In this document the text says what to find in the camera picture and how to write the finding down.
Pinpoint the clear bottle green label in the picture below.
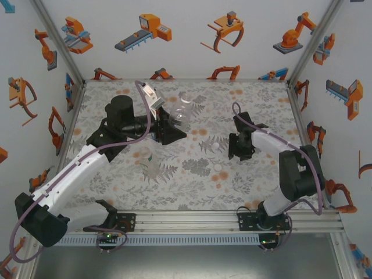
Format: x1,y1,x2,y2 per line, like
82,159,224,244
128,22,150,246
138,146,161,183

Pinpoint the wide aluminium extrusion rail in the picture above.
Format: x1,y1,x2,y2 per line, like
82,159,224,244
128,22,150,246
62,209,345,235

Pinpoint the grey floral table mat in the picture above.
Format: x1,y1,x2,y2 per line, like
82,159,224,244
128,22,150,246
59,80,322,212

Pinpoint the aluminium frame post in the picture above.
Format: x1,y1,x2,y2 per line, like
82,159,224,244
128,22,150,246
14,246,41,279
286,0,346,88
28,0,87,87
330,232,361,279

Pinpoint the thin aluminium rail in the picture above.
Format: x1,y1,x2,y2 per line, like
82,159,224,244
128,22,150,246
83,77,289,84

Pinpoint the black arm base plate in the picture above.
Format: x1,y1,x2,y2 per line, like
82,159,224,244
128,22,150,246
237,211,291,233
115,213,137,233

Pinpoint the aluminium side rail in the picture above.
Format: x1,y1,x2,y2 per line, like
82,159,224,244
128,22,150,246
53,83,87,181
286,81,332,210

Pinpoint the slotted grey cable tray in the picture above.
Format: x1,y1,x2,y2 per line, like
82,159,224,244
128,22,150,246
53,234,261,247

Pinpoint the small circuit board green light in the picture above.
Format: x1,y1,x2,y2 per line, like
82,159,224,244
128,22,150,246
97,232,120,242
259,237,280,248

